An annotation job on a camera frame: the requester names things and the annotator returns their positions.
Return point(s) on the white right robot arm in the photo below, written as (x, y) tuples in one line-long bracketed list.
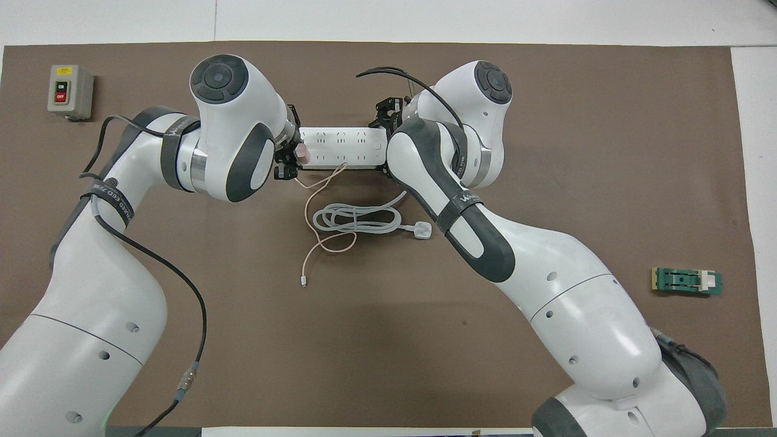
[(570, 297)]

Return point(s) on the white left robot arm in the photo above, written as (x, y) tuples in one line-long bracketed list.
[(97, 285)]

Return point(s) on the grey push-button switch box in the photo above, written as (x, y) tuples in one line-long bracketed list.
[(70, 91)]

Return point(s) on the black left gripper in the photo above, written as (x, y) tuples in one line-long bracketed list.
[(294, 124)]

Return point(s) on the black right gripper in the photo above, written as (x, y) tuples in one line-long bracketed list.
[(394, 109)]

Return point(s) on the brown table mat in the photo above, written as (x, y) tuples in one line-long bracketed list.
[(364, 340)]

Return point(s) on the pink charger adapter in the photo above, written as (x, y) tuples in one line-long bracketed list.
[(303, 155)]

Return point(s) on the green knife switch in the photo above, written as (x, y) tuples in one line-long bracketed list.
[(686, 282)]

